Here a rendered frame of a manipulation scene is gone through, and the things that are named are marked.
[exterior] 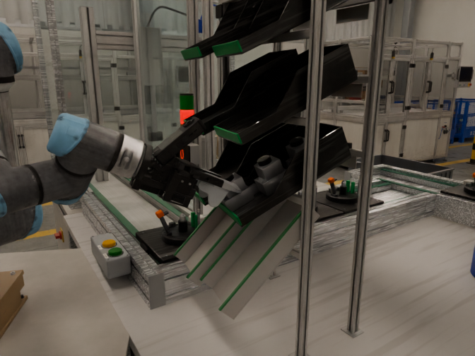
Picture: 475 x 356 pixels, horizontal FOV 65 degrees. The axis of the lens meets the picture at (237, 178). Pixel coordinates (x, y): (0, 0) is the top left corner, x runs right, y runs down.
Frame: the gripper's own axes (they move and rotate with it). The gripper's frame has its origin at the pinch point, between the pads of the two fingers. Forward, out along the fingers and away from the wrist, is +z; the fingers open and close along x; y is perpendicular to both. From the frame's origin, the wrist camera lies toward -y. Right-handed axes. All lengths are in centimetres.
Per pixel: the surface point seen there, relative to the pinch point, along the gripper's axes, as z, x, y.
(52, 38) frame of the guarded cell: -48, -117, -20
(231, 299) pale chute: 5.6, 9.1, 21.1
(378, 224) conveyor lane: 86, -37, -1
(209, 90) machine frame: 28, -126, -30
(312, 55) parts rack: -0.5, 10.7, -28.1
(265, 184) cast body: 5.0, 4.4, -2.7
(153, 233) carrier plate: 3, -46, 29
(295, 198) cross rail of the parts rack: 10.7, 8.0, -2.6
